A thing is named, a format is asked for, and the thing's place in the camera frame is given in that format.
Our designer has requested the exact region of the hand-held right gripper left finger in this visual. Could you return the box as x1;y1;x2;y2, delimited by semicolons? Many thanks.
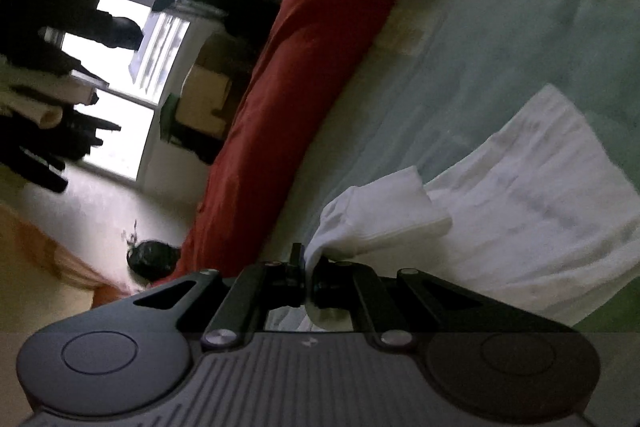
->
132;242;306;350

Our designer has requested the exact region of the orange striped cloth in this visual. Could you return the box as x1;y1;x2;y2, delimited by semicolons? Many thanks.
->
0;202;126;293

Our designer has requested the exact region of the light green bed sheet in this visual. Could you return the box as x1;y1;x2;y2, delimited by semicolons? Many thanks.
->
265;0;640;338

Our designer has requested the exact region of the black round bag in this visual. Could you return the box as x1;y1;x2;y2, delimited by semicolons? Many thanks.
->
127;239;181;283

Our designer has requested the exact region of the green chair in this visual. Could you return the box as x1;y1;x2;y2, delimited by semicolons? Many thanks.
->
160;94;221;162

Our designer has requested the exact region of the row of hanging clothes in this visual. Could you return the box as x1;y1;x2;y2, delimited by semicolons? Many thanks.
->
0;0;146;195

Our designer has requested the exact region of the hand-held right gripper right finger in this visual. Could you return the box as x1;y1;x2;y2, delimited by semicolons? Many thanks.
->
312;256;483;350

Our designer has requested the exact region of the red duvet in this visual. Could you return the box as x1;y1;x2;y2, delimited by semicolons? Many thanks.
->
170;0;436;288

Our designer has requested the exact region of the window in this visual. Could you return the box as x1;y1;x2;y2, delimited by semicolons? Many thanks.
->
62;0;256;182

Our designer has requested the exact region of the white towel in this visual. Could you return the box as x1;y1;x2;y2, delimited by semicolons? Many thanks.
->
300;84;640;333

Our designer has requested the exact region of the cardboard box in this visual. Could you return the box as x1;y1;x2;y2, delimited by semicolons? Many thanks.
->
180;32;256;128

